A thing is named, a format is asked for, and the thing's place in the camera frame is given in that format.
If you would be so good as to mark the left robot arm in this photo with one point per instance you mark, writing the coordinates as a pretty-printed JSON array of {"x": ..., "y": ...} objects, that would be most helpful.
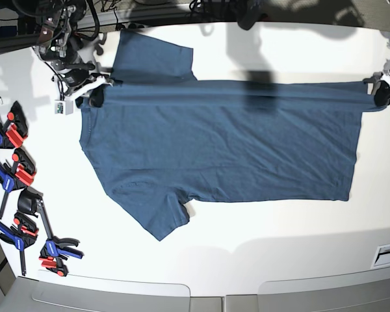
[{"x": 380, "y": 88}]

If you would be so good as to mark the dark blue T-shirt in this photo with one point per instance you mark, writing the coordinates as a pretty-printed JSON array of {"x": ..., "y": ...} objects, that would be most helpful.
[{"x": 162, "y": 137}]

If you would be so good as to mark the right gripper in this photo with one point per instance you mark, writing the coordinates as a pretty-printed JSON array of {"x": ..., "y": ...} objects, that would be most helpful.
[{"x": 92, "y": 83}]

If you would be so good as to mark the blue red bar clamp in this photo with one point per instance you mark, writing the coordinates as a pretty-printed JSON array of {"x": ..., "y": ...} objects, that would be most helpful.
[
  {"x": 15, "y": 130},
  {"x": 21, "y": 235},
  {"x": 16, "y": 177}
]

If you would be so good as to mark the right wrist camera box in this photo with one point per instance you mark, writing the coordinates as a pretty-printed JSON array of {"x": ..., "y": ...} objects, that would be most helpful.
[{"x": 63, "y": 107}]

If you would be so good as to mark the long black bar clamp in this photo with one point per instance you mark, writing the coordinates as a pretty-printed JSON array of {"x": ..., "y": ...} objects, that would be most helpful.
[{"x": 55, "y": 250}]

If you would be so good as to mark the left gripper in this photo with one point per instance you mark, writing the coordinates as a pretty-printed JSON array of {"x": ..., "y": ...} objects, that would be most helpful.
[{"x": 380, "y": 87}]

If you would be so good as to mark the top blue red bar clamp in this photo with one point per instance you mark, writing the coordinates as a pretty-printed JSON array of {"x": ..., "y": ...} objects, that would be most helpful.
[{"x": 15, "y": 130}]

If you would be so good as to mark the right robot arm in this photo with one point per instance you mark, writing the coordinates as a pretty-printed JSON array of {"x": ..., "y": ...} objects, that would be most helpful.
[{"x": 58, "y": 46}]

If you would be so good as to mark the white label slot plate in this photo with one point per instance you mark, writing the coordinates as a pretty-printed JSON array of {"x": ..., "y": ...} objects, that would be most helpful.
[{"x": 381, "y": 257}]

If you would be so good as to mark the black object at table top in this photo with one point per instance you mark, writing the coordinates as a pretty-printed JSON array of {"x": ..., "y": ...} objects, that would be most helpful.
[{"x": 248, "y": 13}]

